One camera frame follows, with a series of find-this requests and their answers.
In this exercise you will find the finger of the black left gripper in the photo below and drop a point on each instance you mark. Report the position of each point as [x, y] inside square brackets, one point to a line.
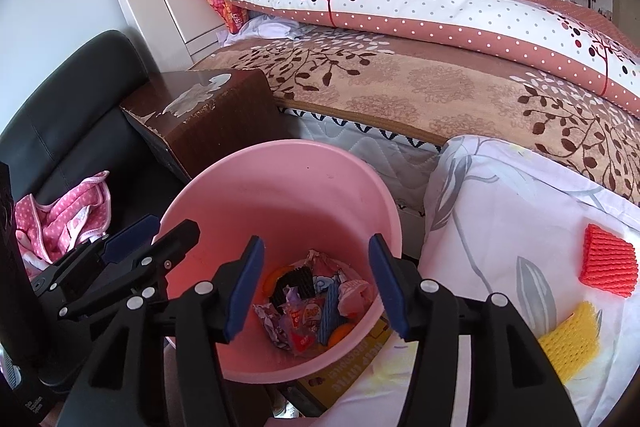
[152, 263]
[126, 242]

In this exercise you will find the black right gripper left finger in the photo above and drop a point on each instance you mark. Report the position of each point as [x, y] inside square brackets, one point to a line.
[123, 381]

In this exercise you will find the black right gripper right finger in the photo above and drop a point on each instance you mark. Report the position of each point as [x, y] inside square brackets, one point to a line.
[513, 383]

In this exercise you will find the yellow foam fruit net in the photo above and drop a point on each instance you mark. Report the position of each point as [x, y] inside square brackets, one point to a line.
[573, 344]

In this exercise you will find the red foam fruit net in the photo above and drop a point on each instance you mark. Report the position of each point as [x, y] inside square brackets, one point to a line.
[608, 262]

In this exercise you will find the trash pile in bin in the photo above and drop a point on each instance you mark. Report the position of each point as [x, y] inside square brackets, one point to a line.
[312, 304]

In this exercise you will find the pink plastic trash bin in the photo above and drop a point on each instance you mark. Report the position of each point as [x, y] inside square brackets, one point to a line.
[296, 195]

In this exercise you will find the pink dotted cloth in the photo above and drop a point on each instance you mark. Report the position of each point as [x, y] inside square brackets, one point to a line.
[47, 233]

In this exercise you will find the black leather chair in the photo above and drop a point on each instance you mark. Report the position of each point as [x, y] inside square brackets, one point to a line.
[72, 127]

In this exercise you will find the dark brown nightstand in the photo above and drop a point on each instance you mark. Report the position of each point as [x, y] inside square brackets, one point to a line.
[192, 119]

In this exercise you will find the white floral table cloth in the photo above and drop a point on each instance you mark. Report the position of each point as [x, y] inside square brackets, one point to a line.
[503, 219]

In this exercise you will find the yellow cardboard box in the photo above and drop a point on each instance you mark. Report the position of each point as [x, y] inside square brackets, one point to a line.
[316, 393]

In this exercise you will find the quilted white mattress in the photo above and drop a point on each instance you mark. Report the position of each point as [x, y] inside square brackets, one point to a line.
[403, 163]

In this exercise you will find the brown floral bed sheet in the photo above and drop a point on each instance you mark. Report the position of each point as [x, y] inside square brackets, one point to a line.
[433, 93]

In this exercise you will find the folded dotted red-white quilt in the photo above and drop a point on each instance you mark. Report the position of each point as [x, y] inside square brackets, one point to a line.
[521, 31]

